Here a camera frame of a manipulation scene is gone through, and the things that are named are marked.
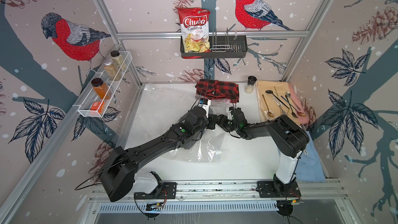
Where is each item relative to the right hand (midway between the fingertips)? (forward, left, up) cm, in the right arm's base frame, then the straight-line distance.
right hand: (213, 121), depth 95 cm
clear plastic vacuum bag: (+13, +34, -2) cm, 36 cm away
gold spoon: (+9, -38, -4) cm, 39 cm away
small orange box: (-12, +52, +30) cm, 62 cm away
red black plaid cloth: (+28, -1, -1) cm, 28 cm away
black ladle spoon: (+28, -42, -3) cm, 51 cm away
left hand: (-7, -3, +18) cm, 19 cm away
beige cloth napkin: (+22, -46, -4) cm, 51 cm away
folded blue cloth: (-25, -50, -3) cm, 56 cm away
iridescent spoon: (+9, -58, -3) cm, 59 cm away
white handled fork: (+17, -46, -3) cm, 49 cm away
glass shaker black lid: (+29, -27, 0) cm, 40 cm away
